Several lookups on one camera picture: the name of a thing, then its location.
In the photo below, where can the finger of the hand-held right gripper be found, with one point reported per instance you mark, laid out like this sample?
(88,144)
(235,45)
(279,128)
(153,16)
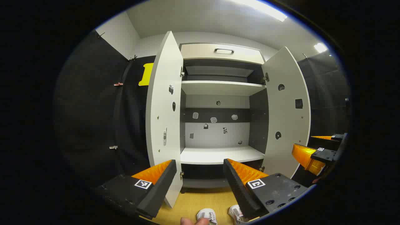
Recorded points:
(304,156)
(322,137)

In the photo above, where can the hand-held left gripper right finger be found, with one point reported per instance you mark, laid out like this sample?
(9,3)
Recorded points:
(239,190)

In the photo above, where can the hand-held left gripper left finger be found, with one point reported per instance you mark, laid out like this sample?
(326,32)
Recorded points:
(159,190)

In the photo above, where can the white canvas shoe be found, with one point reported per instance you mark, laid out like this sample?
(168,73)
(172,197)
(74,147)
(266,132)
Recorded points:
(206,215)
(235,212)

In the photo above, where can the white shoe cabinet door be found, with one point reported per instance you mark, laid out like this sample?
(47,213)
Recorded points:
(287,125)
(162,118)

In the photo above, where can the white shoe cabinet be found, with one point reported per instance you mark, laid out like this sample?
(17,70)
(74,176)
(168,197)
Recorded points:
(218,134)

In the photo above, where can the white cabinet shelf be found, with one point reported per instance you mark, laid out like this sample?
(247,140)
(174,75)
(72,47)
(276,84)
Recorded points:
(218,87)
(218,154)

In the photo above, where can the white clothespin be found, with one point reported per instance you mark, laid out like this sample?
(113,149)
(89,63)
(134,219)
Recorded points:
(113,147)

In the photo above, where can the small ceiling light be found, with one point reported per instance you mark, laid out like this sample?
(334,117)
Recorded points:
(320,47)

